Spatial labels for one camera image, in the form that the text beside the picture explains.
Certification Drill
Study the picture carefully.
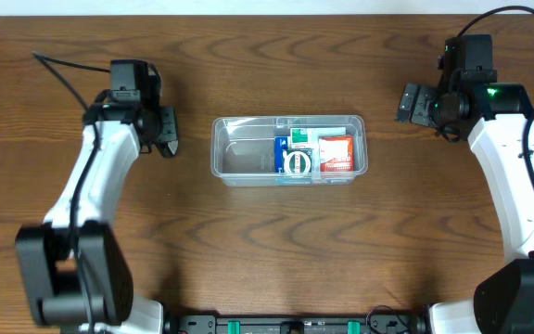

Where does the clear plastic container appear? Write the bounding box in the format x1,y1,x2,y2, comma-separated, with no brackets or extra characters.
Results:
211,115,368,186

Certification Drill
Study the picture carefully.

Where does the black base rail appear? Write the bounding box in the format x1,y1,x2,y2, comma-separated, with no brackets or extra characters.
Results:
163,312,431,334

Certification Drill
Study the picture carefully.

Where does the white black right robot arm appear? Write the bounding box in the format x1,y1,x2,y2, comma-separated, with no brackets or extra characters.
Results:
396,34,534,333

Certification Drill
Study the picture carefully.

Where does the green white medicine box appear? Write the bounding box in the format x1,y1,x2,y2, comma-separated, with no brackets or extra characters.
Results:
288,127,347,149

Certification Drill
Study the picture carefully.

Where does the green Zam-Buk tin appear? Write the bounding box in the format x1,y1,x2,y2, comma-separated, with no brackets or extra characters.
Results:
283,149,312,174

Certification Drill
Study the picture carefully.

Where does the red white medicine box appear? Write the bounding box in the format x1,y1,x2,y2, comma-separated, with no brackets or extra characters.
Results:
319,135,354,172

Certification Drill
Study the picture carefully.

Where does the blue fever patch box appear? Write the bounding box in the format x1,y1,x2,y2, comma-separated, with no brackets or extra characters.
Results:
274,136,354,185

